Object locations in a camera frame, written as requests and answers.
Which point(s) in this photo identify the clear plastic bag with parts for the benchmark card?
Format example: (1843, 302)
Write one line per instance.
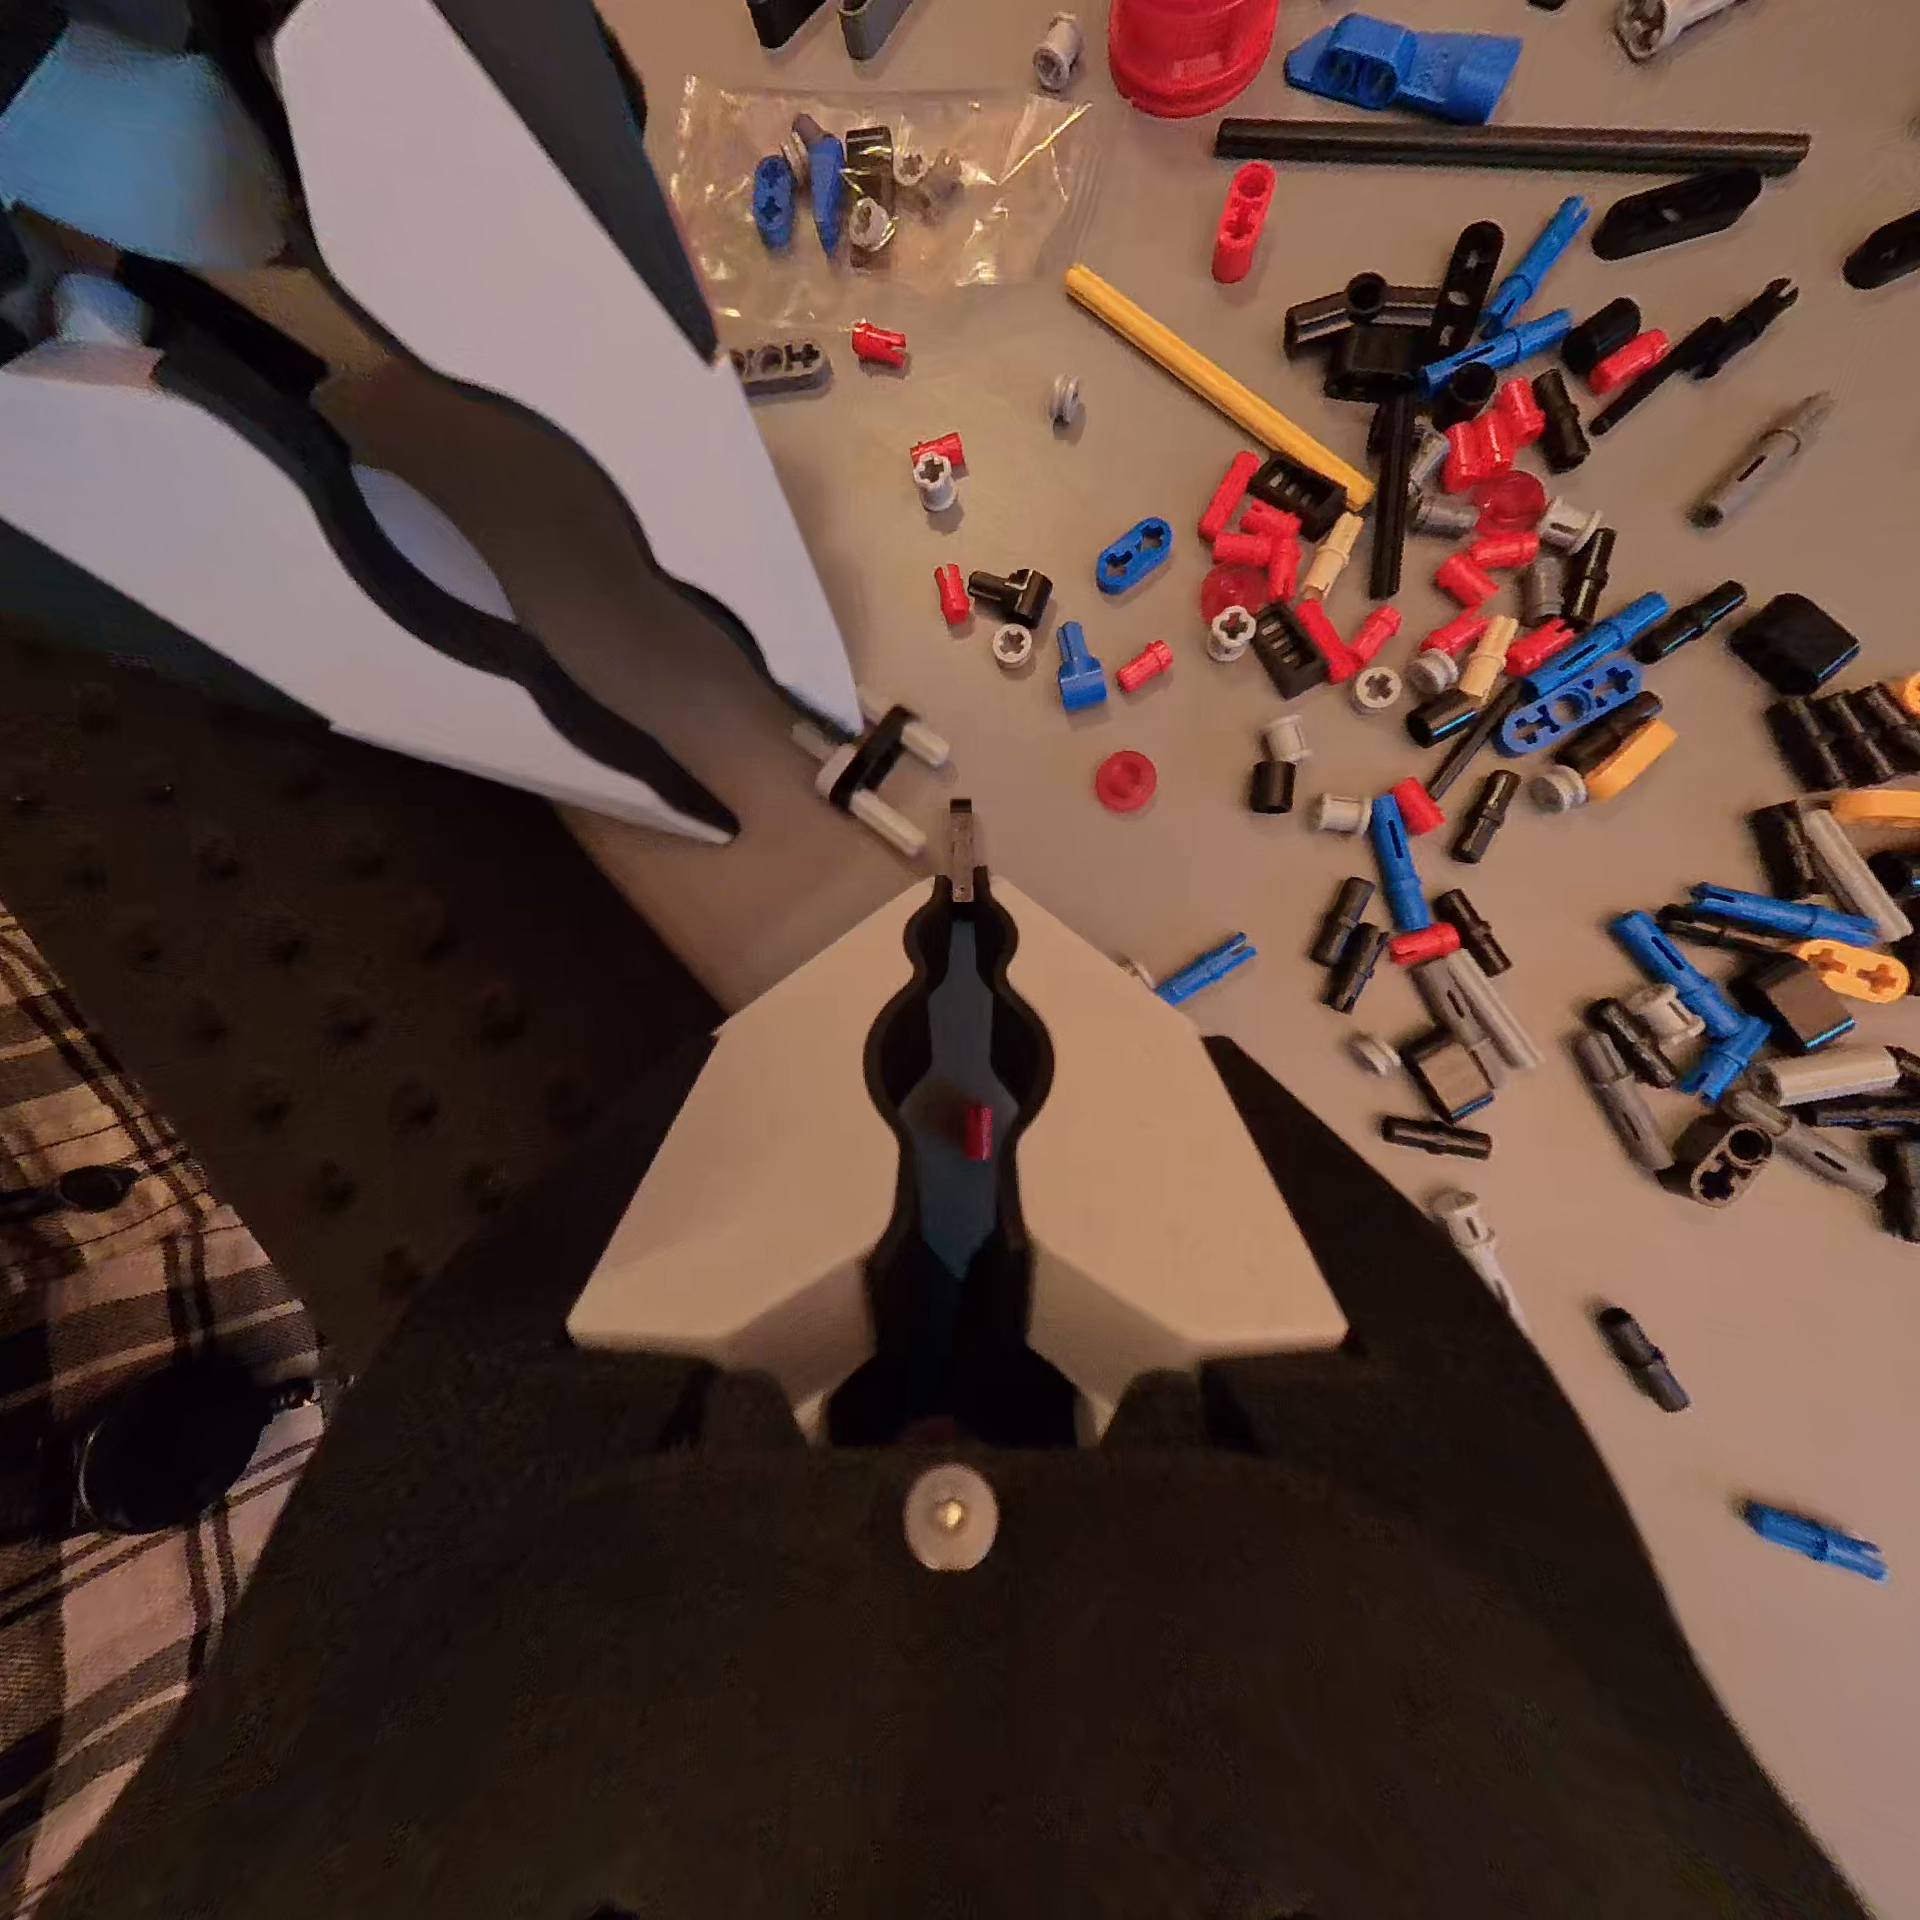
(720, 241)

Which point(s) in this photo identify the red short pin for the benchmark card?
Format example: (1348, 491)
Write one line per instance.
(979, 1133)
(878, 342)

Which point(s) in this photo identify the black round disc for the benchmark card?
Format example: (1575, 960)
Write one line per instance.
(164, 1448)

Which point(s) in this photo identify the blue thin oval beam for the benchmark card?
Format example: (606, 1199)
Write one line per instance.
(1135, 553)

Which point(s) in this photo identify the blue curved panel piece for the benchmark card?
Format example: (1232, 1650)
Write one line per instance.
(1395, 67)

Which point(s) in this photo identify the long black axle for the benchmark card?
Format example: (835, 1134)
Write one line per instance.
(1499, 146)

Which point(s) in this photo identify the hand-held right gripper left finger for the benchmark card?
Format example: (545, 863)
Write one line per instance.
(734, 1200)

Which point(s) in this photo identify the grey pin assembly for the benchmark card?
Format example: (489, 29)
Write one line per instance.
(868, 754)

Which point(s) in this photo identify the light grey long pin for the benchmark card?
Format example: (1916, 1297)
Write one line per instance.
(1464, 1223)

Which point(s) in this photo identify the grey long beam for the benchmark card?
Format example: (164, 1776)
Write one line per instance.
(873, 24)

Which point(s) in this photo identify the dark grey thin beam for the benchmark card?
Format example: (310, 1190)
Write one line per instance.
(780, 368)

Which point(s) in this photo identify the red pin with grey bush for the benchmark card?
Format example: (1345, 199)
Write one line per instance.
(937, 474)

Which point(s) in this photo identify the black dimpled panel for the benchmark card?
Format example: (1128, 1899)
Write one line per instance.
(450, 974)

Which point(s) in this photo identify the blue angle connector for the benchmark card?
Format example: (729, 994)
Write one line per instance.
(1080, 675)

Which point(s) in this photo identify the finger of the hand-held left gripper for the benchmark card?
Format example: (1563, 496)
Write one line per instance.
(225, 570)
(494, 195)

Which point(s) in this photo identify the black oval beam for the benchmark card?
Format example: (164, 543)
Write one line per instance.
(1676, 213)
(1887, 253)

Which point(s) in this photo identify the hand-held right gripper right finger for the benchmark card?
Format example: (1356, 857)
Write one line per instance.
(1185, 1200)

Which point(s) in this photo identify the blue long pin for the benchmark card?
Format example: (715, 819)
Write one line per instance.
(1206, 967)
(1815, 1538)

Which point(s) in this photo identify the red oval connector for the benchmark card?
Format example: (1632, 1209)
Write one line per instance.
(1242, 224)

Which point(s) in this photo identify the pile of small building pieces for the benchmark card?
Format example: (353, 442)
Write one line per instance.
(1559, 705)

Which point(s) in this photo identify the yellow axle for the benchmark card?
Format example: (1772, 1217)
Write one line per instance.
(1215, 382)

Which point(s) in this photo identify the dark grey long pin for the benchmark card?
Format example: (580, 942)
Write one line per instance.
(1762, 457)

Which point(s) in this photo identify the red round plate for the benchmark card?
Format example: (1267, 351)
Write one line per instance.
(1126, 781)

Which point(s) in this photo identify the black short pin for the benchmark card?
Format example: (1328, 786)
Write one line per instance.
(1642, 1359)

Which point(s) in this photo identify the pile of large black beams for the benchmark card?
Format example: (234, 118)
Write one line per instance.
(786, 18)

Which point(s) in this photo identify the red wheel hub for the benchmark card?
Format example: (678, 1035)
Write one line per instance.
(1193, 54)

